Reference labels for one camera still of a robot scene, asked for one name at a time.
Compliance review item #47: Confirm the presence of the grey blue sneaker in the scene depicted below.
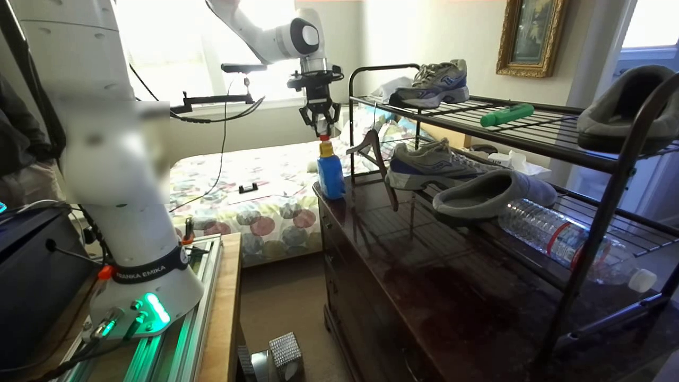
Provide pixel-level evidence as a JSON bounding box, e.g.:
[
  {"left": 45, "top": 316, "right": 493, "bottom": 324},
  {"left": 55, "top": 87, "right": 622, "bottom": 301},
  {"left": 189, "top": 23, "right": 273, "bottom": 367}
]
[
  {"left": 387, "top": 140, "right": 492, "bottom": 191},
  {"left": 390, "top": 59, "right": 468, "bottom": 109}
]

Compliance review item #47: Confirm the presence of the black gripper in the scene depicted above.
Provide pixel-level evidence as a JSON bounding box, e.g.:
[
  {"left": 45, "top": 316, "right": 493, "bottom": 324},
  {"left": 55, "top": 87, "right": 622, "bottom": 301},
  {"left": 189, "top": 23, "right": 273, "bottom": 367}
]
[{"left": 289, "top": 64, "right": 343, "bottom": 140}]

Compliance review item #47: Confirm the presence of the grey blue sneaker top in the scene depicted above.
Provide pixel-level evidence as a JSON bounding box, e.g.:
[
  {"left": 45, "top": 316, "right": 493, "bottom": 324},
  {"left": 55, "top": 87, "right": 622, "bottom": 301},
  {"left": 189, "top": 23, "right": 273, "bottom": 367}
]
[{"left": 390, "top": 59, "right": 468, "bottom": 109}]

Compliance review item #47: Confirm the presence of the black metal shoe rack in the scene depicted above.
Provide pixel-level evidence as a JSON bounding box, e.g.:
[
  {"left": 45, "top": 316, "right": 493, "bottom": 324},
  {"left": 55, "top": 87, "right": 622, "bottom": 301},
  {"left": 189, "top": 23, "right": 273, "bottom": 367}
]
[{"left": 379, "top": 72, "right": 679, "bottom": 357}]

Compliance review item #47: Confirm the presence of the aluminium rail frame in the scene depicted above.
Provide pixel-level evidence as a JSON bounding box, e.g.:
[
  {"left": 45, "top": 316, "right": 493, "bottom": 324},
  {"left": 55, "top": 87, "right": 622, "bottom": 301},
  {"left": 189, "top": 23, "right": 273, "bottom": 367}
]
[{"left": 53, "top": 235, "right": 222, "bottom": 382}]

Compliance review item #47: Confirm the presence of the grey ribbed box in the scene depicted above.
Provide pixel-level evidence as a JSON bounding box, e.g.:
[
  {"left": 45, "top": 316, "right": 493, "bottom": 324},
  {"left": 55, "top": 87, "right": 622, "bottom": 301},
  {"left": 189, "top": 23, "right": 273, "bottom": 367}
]
[{"left": 270, "top": 331, "right": 304, "bottom": 382}]

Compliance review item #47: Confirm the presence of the gold framed picture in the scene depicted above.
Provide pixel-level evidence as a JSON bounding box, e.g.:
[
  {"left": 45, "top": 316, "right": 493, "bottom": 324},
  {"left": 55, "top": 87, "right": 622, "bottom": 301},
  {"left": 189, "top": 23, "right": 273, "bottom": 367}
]
[{"left": 496, "top": 0, "right": 569, "bottom": 78}]

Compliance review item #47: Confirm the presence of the dark wooden dresser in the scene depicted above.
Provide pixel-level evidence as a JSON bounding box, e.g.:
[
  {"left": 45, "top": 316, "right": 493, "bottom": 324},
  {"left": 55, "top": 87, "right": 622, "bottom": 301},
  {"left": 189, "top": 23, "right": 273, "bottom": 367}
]
[{"left": 318, "top": 183, "right": 679, "bottom": 382}]

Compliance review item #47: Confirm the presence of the white cloth on rack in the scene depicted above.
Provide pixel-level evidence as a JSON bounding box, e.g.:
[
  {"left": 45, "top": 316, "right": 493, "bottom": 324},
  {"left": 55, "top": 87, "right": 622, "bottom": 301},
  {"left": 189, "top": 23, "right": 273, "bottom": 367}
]
[{"left": 369, "top": 77, "right": 411, "bottom": 107}]

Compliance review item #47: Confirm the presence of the floral bed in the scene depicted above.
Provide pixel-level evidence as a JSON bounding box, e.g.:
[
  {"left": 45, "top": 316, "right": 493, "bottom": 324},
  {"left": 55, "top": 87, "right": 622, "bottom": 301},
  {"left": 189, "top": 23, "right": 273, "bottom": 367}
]
[{"left": 161, "top": 140, "right": 322, "bottom": 267}]

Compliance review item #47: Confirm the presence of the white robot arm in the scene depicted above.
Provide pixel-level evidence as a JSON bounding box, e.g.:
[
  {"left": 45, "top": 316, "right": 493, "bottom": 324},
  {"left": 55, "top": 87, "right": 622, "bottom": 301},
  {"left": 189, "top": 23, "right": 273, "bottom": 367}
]
[{"left": 1, "top": 0, "right": 204, "bottom": 339}]

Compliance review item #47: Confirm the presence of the grey blue sneaker lower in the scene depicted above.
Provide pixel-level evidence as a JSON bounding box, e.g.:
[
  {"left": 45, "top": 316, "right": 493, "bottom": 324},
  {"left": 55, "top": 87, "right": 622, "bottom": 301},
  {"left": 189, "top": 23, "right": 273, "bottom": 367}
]
[{"left": 387, "top": 140, "right": 492, "bottom": 191}]

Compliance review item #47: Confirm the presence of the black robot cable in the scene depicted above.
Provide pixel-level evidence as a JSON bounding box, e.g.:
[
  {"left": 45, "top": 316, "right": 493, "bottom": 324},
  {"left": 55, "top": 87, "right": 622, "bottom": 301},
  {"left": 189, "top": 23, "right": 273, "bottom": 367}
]
[{"left": 125, "top": 61, "right": 266, "bottom": 214}]

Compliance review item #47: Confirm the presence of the brown wooden hanger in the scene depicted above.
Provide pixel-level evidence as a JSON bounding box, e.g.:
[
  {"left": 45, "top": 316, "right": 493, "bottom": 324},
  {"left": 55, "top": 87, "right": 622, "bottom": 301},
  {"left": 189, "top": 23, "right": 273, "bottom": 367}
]
[{"left": 347, "top": 130, "right": 398, "bottom": 211}]

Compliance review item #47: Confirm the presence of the grey slipper lower shelf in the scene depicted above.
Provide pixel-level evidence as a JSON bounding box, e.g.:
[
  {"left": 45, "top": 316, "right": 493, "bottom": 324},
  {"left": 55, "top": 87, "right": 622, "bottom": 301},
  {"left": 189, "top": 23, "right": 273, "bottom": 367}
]
[{"left": 432, "top": 169, "right": 558, "bottom": 220}]

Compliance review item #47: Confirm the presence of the grey slipper top shelf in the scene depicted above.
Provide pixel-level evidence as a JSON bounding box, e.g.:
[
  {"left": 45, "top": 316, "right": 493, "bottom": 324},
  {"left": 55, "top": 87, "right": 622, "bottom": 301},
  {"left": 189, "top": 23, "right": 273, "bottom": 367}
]
[{"left": 576, "top": 66, "right": 679, "bottom": 153}]

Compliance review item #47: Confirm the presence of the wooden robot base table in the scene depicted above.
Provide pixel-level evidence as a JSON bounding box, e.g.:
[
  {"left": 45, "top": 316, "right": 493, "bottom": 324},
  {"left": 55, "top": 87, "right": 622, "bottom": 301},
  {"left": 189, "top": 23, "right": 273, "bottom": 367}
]
[{"left": 197, "top": 233, "right": 239, "bottom": 382}]

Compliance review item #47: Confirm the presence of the grey slipper shelf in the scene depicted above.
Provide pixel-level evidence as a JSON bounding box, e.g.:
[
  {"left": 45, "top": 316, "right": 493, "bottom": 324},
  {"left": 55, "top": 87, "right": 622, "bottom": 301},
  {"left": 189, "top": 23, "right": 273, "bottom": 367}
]
[
  {"left": 432, "top": 169, "right": 558, "bottom": 220},
  {"left": 576, "top": 66, "right": 679, "bottom": 153}
]

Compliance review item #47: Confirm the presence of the clear plastic water bottle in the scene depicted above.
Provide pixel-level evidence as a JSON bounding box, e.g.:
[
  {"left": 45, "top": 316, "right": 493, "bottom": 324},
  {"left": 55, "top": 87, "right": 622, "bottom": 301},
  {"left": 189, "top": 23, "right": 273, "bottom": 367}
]
[{"left": 496, "top": 199, "right": 657, "bottom": 293}]

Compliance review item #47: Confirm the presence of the green toy on rack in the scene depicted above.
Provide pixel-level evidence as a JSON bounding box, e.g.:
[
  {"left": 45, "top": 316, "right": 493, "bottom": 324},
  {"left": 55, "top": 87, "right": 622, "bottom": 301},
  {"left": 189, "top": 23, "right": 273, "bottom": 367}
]
[{"left": 479, "top": 104, "right": 534, "bottom": 128}]

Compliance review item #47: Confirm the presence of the blue spray bottle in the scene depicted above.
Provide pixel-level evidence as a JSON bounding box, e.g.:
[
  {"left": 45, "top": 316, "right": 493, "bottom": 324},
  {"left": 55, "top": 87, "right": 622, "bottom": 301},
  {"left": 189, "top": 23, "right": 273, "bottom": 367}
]
[{"left": 316, "top": 140, "right": 343, "bottom": 199}]

